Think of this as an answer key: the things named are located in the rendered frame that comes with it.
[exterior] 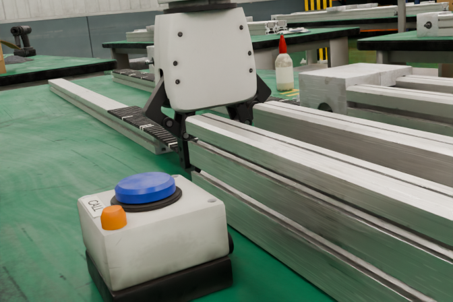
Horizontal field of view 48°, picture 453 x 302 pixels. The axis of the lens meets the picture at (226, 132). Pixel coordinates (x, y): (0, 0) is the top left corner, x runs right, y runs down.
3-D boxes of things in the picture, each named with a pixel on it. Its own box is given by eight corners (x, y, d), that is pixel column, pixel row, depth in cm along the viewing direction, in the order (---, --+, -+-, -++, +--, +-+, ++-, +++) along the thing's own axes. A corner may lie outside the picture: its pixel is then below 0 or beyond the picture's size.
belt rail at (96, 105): (49, 89, 153) (48, 80, 152) (63, 87, 154) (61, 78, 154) (156, 154, 68) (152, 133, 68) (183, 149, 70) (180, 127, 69)
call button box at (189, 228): (87, 274, 37) (74, 193, 36) (207, 237, 41) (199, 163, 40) (116, 328, 30) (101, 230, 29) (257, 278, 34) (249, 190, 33)
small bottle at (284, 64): (289, 87, 114) (286, 34, 111) (296, 89, 110) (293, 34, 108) (274, 89, 113) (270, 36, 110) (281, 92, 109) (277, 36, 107)
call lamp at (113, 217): (99, 224, 31) (96, 205, 30) (123, 218, 31) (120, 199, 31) (105, 232, 29) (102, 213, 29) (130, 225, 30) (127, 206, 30)
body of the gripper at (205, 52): (226, -5, 57) (235, 94, 60) (139, 3, 53) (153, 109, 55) (261, -10, 50) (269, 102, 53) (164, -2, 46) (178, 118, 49)
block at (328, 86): (286, 150, 64) (281, 75, 62) (363, 132, 70) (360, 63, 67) (331, 166, 56) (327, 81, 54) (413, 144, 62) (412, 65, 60)
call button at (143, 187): (111, 205, 35) (106, 178, 35) (165, 192, 37) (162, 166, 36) (127, 224, 32) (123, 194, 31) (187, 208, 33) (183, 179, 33)
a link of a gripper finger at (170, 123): (183, 110, 55) (189, 170, 56) (154, 115, 53) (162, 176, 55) (195, 114, 52) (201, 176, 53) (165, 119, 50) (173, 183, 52)
